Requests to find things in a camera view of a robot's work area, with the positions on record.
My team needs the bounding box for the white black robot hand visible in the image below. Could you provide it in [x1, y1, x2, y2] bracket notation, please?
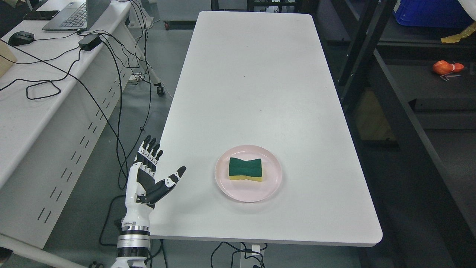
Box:
[121, 135, 186, 230]

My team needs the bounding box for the green yellow sponge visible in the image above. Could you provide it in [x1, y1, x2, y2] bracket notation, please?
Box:
[228, 157, 263, 182]

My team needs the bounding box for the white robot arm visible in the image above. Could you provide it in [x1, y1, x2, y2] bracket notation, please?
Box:
[112, 224, 150, 268]

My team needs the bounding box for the orange object on shelf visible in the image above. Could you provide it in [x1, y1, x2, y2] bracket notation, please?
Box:
[432, 60, 464, 75]

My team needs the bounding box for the pink round plate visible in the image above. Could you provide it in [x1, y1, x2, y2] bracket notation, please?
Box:
[215, 145, 283, 202]

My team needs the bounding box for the white side desk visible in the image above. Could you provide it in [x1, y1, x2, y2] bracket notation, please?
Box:
[1, 0, 143, 268]

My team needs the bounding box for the white work table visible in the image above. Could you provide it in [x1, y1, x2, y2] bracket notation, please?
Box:
[150, 11, 383, 246]

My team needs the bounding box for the black power adapter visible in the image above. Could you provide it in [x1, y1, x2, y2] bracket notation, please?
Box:
[78, 33, 102, 51]

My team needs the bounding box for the grey laptop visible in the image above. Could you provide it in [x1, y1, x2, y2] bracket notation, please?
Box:
[42, 0, 111, 32]

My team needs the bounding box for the black computer mouse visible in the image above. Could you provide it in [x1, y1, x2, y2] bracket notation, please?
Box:
[8, 32, 35, 46]

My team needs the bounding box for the black smartphone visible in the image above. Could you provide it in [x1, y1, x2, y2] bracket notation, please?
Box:
[23, 10, 60, 20]

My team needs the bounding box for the black metal rack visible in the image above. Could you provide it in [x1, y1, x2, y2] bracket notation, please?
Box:
[316, 0, 475, 268]

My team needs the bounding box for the blue plastic bin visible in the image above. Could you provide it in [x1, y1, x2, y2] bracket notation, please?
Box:
[392, 0, 474, 28]

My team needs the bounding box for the black desk cable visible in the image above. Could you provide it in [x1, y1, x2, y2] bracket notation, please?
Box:
[0, 37, 123, 190]

